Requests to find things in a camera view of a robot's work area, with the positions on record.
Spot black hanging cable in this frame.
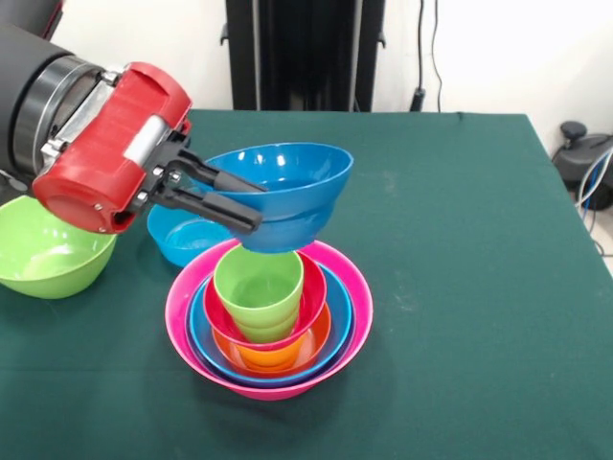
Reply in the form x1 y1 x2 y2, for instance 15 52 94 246
410 0 443 112

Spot orange cup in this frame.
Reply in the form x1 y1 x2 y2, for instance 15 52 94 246
235 334 308 371

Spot small crimson bowl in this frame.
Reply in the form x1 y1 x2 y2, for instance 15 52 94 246
202 253 329 351

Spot blue and white cables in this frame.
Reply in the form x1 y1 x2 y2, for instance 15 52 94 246
577 148 613 212

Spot large green bowl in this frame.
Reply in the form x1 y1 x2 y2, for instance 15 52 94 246
0 195 119 301

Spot large light blue bowl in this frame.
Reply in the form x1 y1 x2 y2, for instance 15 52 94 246
189 263 354 388

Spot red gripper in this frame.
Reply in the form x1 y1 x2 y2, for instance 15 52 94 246
32 61 269 236

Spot large pink bowl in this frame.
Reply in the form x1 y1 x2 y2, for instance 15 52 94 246
165 238 375 402

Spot orange bowl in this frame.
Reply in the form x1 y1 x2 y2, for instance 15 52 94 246
212 302 332 378

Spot translucent blue ribbed bowl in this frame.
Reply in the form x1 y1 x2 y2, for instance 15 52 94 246
147 204 240 268

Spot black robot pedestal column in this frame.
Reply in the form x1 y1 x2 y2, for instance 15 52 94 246
219 0 387 112

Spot dark green table cloth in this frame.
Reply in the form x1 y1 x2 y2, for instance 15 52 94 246
0 107 613 460

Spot small dark blue bowl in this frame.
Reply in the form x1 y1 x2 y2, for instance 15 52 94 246
205 142 355 255

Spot green cup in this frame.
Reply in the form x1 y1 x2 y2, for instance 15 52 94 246
213 246 306 344

